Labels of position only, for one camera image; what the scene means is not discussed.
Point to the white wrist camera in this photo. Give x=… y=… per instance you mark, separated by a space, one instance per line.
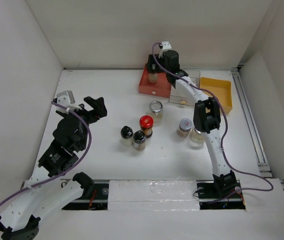
x=65 y=102
x=164 y=46

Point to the red plastic bin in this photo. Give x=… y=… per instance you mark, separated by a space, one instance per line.
x=162 y=88

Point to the silver-cap white spice shaker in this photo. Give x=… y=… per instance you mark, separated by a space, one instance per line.
x=152 y=78

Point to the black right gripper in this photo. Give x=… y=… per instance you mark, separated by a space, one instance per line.
x=151 y=60

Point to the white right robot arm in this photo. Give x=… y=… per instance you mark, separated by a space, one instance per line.
x=206 y=119

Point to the open clear glass jar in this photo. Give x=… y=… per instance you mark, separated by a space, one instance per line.
x=156 y=110

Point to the black-cap white spice bottle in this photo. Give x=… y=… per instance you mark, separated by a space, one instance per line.
x=126 y=136

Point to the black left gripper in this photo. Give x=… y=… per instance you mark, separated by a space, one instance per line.
x=99 y=110

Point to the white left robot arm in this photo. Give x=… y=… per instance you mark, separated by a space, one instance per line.
x=22 y=212

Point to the white-lid small brown jar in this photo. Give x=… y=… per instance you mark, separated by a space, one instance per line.
x=184 y=128

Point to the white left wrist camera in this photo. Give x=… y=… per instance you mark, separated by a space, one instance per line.
x=65 y=102

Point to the silver-lid clear glass jar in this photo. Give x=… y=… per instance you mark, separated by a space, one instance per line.
x=196 y=139

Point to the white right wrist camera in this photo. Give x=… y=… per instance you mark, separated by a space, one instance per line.
x=164 y=46

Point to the clear plastic bin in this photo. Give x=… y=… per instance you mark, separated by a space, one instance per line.
x=178 y=97

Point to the black-cap brown spice bottle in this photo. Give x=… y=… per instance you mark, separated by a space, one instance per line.
x=139 y=140

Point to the red-lid dark sauce jar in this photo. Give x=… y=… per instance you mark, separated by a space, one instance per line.
x=146 y=123

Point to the yellow plastic bin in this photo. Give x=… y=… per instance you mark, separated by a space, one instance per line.
x=221 y=89

